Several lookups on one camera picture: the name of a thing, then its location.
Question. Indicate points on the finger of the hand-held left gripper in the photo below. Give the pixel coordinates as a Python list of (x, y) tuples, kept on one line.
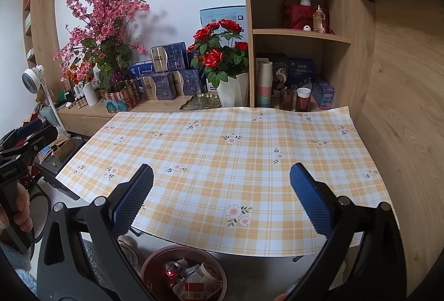
[(41, 139), (33, 126)]

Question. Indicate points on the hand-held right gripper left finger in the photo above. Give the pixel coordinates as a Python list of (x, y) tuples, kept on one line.
[(133, 198)]

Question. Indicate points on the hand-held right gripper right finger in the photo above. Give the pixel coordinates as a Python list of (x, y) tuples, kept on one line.
[(308, 198)]

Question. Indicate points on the red round bin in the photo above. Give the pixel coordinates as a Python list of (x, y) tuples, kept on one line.
[(152, 273)]

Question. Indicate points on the crushed red can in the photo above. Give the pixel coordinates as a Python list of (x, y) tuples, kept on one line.
[(171, 273)]

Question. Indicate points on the grey plastic bag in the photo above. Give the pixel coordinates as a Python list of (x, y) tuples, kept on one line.
[(190, 273)]

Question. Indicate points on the person's left hand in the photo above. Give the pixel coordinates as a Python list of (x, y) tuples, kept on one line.
[(24, 211)]

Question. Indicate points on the wooden sideboard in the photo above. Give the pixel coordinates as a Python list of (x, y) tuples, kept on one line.
[(83, 120)]

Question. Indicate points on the white desk fan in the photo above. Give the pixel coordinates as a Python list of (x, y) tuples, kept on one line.
[(33, 77)]

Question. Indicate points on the beige fuzzy slipper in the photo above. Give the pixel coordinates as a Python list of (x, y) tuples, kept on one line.
[(128, 249)]

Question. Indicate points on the row of small brown bottles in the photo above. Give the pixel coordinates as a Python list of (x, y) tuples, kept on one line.
[(79, 101)]

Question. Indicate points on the white ribbed vase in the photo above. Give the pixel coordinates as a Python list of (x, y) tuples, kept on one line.
[(90, 94)]

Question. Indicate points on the striped planter box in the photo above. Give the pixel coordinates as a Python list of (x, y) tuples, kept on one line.
[(119, 98)]

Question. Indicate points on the yellow checkered floral tablecloth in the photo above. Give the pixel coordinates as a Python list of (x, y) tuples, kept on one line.
[(225, 155)]

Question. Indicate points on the red cup with white cup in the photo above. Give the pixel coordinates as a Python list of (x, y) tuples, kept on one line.
[(303, 101)]

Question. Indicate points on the person's fuzzy blue pants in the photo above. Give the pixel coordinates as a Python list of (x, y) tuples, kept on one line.
[(17, 266)]

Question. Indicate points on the wooden side shelf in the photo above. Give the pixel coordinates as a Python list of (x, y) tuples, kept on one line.
[(41, 27)]

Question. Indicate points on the dark glass cup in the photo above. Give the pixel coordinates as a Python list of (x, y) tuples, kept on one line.
[(286, 100)]

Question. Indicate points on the purple box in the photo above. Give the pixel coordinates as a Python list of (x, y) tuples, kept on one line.
[(323, 89)]

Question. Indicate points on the blue patterned gift box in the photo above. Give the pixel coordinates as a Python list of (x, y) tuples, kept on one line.
[(189, 82), (156, 86), (170, 56)]

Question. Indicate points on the gold leaf tray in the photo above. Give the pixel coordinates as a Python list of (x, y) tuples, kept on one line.
[(201, 102)]

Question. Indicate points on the pink blossom branches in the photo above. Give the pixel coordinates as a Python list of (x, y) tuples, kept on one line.
[(100, 27)]

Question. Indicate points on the stack of pastel paper cups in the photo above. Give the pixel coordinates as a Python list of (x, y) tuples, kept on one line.
[(264, 86)]

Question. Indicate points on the flat blue carton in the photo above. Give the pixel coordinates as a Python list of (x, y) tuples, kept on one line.
[(142, 68)]

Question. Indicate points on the dark blue box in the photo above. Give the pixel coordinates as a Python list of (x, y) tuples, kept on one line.
[(301, 74)]

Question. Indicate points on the dark box with swan print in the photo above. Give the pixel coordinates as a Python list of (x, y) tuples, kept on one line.
[(280, 75)]

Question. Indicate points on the white flower pot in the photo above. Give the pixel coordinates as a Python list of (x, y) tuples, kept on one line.
[(232, 91)]

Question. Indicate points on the red rose plant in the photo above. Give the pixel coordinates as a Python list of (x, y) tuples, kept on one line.
[(218, 51)]

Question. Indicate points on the clear glass bottle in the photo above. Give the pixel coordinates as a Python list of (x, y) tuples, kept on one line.
[(319, 22)]

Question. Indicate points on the red basket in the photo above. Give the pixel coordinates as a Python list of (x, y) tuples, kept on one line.
[(298, 15)]

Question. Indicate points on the white wall socket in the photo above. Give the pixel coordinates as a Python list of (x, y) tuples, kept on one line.
[(138, 39)]

